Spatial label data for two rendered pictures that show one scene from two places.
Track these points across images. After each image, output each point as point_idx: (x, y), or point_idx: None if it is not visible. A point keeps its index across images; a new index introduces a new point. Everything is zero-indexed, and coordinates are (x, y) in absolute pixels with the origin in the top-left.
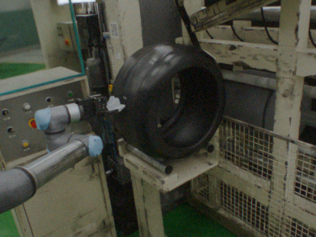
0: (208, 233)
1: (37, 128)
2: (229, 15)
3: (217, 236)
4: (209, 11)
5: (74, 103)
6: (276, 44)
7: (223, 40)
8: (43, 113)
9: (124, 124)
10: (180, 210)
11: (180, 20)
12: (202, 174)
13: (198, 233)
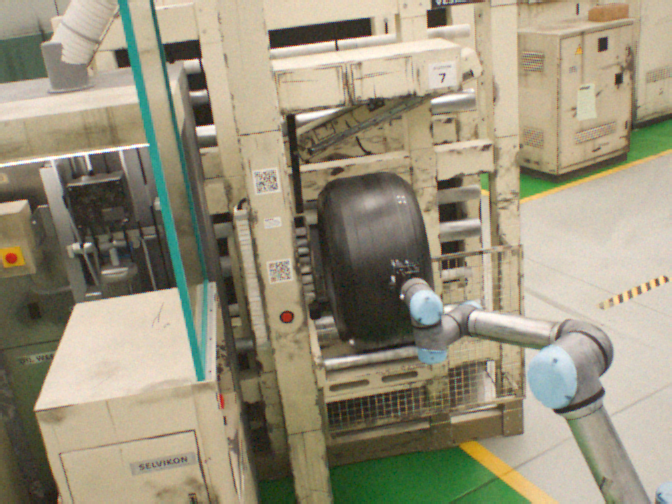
0: (348, 484)
1: (429, 322)
2: (375, 124)
3: (362, 478)
4: (337, 124)
5: (415, 278)
6: (368, 153)
7: (205, 174)
8: (434, 295)
9: (398, 300)
10: (270, 496)
11: (199, 153)
12: None
13: (339, 494)
